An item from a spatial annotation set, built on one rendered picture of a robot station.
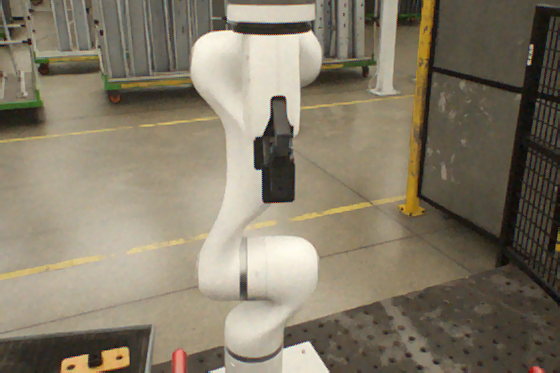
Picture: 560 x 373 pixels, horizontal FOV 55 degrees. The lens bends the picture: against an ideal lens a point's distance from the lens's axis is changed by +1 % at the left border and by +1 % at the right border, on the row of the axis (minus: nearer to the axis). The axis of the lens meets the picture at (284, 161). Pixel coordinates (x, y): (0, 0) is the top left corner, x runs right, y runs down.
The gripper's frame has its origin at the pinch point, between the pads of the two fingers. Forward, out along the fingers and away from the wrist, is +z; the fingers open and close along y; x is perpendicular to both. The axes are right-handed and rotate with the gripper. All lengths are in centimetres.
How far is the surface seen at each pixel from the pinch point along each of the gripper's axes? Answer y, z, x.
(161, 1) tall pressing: -705, 21, -64
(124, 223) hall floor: -291, 144, -68
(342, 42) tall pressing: -766, 87, 201
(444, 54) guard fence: -264, 29, 139
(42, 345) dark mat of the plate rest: -13.5, 28.7, -30.7
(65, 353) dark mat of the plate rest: -11.3, 28.7, -27.2
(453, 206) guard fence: -242, 123, 145
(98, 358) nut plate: -8.1, 27.5, -22.2
